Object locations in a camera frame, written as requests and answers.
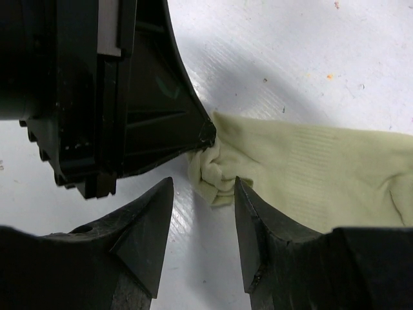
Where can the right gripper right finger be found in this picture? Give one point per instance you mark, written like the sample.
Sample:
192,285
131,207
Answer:
286,265

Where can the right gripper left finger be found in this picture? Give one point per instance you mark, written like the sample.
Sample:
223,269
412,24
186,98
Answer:
114,262

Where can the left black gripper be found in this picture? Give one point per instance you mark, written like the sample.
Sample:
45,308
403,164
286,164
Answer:
59,80

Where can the pale yellow sock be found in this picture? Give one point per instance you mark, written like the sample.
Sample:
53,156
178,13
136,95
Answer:
321,177

